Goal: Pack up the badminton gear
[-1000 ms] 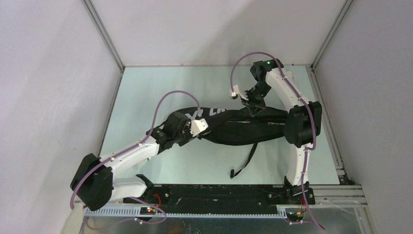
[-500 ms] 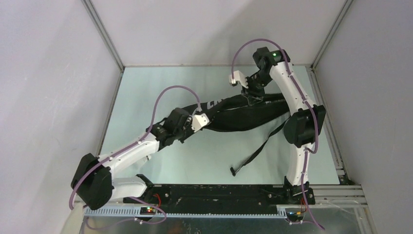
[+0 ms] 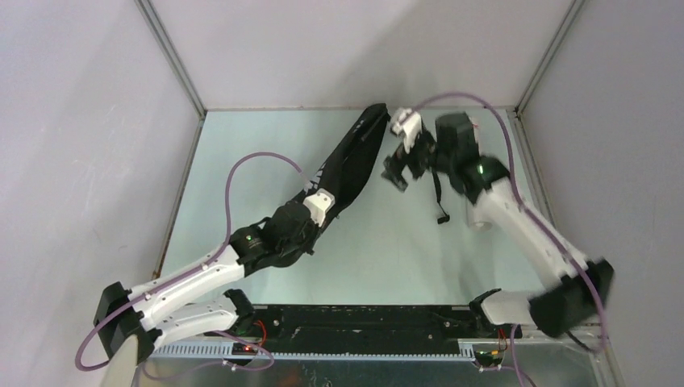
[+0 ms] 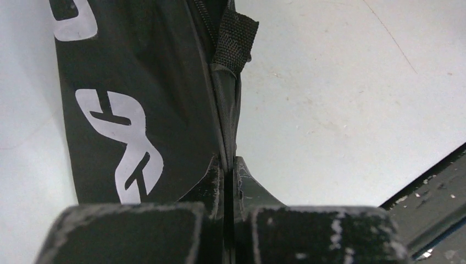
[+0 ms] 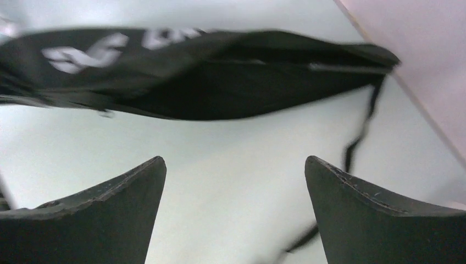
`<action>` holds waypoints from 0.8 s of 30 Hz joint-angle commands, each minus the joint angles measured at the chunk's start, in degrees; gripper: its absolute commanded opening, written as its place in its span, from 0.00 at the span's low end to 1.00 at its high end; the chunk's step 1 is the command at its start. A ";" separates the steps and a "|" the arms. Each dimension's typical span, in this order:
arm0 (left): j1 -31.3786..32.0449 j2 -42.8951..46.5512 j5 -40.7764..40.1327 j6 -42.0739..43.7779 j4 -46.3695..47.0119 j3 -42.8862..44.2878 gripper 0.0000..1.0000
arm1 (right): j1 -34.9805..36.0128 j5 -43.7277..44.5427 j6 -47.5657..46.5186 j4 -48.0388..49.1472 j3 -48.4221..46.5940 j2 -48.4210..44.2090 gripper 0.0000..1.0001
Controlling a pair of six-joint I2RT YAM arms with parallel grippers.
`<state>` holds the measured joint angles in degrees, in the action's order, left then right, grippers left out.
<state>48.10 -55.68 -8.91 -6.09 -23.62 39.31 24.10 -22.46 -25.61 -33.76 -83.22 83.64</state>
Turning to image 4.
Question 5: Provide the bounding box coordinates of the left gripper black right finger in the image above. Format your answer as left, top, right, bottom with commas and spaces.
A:
233, 157, 410, 263

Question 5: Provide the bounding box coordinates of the black racket bag crossway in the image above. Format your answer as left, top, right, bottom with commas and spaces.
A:
49, 1, 259, 204

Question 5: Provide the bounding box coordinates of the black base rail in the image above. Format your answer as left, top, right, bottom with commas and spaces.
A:
381, 145, 465, 263

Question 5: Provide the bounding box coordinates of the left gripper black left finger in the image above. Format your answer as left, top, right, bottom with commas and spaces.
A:
36, 156, 224, 263

